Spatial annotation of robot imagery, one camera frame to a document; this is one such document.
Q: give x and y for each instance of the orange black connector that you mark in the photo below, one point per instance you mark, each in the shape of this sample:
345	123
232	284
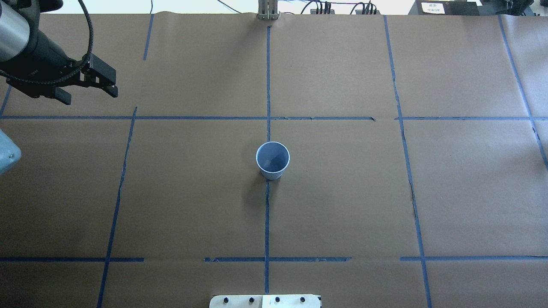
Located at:
362	8
319	8

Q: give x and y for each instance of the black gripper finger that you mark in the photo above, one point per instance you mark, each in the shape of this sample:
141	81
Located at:
100	75
62	95

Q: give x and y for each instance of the orange black connector far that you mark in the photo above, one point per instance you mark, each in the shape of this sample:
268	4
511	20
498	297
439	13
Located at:
319	8

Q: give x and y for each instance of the blue ribbed plastic cup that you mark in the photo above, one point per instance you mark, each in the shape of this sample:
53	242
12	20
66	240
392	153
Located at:
272	158

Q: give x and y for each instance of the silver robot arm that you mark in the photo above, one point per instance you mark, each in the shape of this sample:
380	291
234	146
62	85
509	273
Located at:
21	18

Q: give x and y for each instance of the orange black connector near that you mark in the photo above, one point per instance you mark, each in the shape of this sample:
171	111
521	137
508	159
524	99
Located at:
362	8

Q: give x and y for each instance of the aluminium frame post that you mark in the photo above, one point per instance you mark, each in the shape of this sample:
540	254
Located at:
268	10

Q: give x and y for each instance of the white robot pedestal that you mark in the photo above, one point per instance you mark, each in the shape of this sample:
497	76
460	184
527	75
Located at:
266	301

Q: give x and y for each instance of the black box with label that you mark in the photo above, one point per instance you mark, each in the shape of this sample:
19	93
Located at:
444	7

